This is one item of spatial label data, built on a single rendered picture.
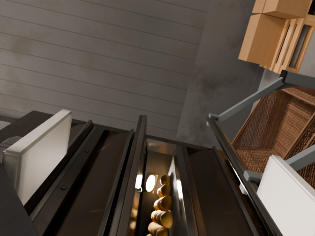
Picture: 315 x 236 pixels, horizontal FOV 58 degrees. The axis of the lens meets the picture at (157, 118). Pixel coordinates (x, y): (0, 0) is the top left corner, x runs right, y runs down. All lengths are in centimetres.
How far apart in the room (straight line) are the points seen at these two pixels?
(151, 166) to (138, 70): 214
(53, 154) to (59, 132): 1
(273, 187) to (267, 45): 327
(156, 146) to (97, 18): 240
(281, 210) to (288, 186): 1
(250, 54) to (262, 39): 20
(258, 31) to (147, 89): 153
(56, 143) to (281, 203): 13
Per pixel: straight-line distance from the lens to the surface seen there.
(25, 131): 163
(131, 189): 92
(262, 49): 342
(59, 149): 17
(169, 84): 381
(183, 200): 123
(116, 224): 78
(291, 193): 17
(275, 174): 19
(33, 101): 421
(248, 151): 185
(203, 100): 388
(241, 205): 126
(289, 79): 113
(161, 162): 184
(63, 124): 17
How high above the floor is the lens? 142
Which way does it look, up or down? 3 degrees down
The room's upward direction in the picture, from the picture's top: 78 degrees counter-clockwise
